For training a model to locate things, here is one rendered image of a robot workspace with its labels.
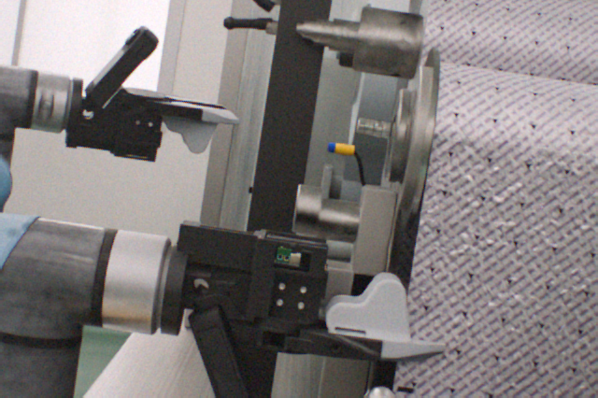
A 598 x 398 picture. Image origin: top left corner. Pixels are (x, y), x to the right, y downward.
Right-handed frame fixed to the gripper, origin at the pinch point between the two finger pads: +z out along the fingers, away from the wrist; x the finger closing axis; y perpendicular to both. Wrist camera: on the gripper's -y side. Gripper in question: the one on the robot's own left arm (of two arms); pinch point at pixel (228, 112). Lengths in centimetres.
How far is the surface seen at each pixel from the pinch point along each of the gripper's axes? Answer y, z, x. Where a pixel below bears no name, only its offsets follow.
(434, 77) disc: -14, 2, 72
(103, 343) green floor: 175, 41, -446
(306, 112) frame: -6.2, 0.6, 39.0
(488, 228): -4, 7, 75
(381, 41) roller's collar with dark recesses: -14.7, 5.3, 44.5
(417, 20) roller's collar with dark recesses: -17.3, 8.6, 43.8
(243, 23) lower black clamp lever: -13.6, -6.4, 34.9
